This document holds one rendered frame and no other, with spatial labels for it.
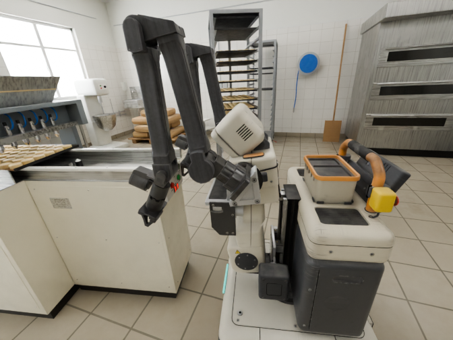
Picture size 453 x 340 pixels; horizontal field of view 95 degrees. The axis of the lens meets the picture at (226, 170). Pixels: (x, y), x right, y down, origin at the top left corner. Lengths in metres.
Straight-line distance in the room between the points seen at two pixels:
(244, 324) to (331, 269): 0.48
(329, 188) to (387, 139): 3.36
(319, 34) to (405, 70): 1.64
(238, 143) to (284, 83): 4.12
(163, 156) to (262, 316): 0.83
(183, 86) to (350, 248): 0.69
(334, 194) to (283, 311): 0.60
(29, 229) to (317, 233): 1.38
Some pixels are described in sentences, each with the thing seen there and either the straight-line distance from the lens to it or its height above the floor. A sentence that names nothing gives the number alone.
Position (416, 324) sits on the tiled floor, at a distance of 1.72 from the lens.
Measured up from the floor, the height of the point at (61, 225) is 0.56.
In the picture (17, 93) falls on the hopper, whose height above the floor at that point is 1.24.
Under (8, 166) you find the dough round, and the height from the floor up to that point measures 0.91.
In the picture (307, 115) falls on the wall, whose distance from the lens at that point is 4.86.
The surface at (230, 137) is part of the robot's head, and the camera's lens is 0.72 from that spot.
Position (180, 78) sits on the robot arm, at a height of 1.26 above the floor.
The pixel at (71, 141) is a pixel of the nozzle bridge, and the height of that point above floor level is 0.90.
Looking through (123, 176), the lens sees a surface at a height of 0.86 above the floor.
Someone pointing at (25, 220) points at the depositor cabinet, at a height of 0.64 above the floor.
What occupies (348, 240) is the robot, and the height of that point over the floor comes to 0.79.
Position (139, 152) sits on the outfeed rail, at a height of 0.88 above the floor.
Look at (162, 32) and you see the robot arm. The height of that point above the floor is 1.36.
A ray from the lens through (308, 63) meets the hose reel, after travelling 4.65.
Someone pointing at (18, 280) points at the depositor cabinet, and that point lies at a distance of 1.61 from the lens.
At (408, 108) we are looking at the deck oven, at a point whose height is 0.73.
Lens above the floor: 1.25
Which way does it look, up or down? 24 degrees down
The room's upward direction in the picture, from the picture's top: 3 degrees counter-clockwise
